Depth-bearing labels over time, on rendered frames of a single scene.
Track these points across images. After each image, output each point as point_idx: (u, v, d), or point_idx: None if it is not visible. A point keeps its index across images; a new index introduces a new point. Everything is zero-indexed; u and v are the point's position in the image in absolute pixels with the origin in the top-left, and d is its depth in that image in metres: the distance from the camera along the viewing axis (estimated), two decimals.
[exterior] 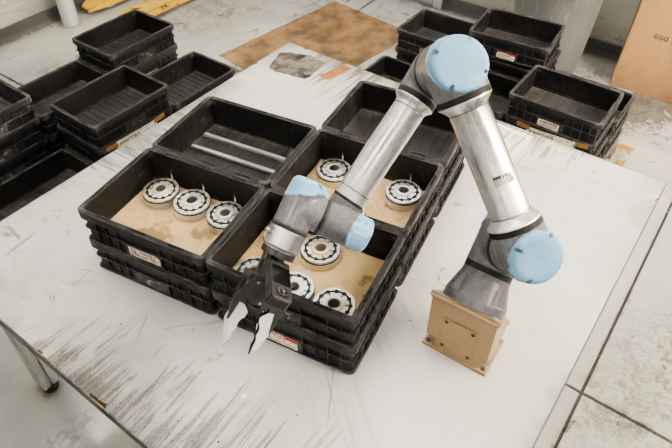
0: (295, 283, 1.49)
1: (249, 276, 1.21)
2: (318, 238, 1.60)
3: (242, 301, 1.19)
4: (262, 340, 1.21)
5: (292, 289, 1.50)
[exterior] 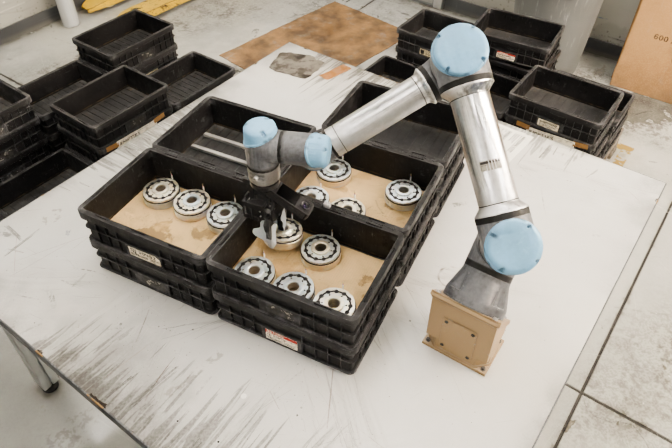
0: (295, 283, 1.49)
1: (262, 209, 1.46)
2: (318, 238, 1.60)
3: (272, 225, 1.49)
4: (285, 224, 1.58)
5: (292, 289, 1.50)
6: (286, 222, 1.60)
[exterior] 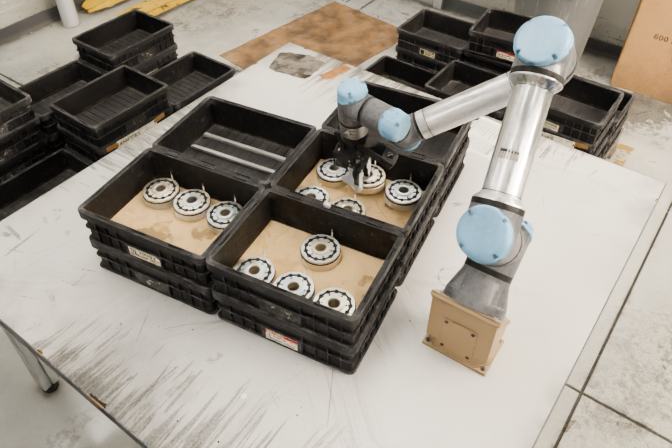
0: (295, 283, 1.49)
1: (351, 159, 1.63)
2: (318, 238, 1.60)
3: (360, 173, 1.66)
4: (370, 170, 1.74)
5: (292, 289, 1.50)
6: (370, 168, 1.77)
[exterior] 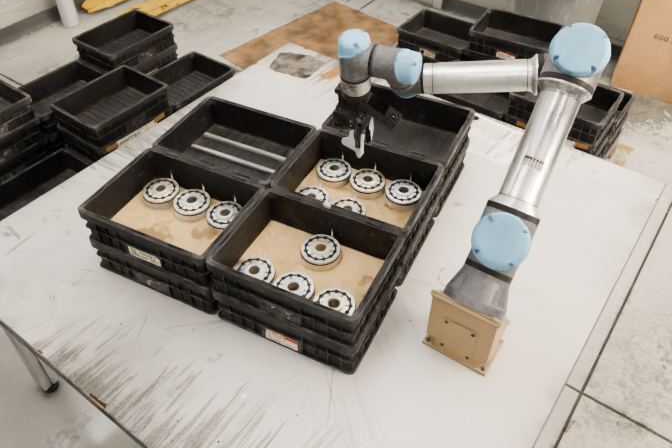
0: (295, 283, 1.49)
1: (353, 119, 1.54)
2: (318, 238, 1.60)
3: (361, 134, 1.57)
4: (373, 132, 1.65)
5: (292, 289, 1.50)
6: (370, 173, 1.78)
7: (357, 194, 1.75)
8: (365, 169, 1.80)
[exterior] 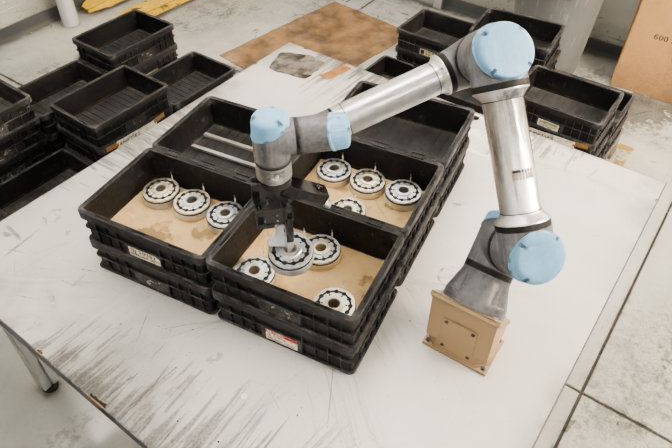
0: (293, 244, 1.39)
1: (281, 211, 1.29)
2: (318, 238, 1.60)
3: None
4: None
5: None
6: (370, 173, 1.78)
7: (357, 194, 1.75)
8: (365, 169, 1.80)
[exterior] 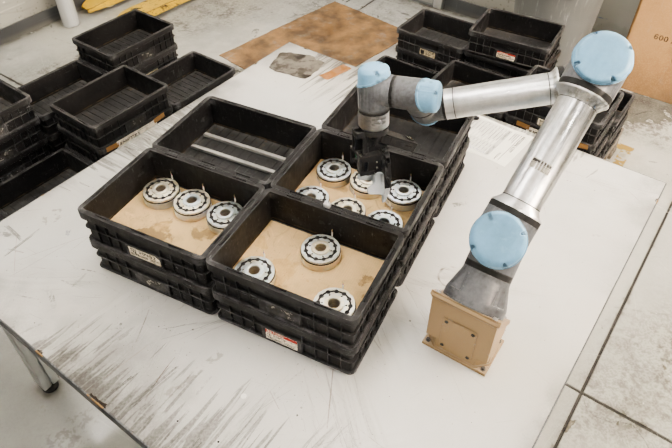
0: (384, 219, 1.65)
1: (381, 157, 1.50)
2: (318, 238, 1.60)
3: (388, 171, 1.53)
4: None
5: None
6: None
7: (357, 194, 1.75)
8: None
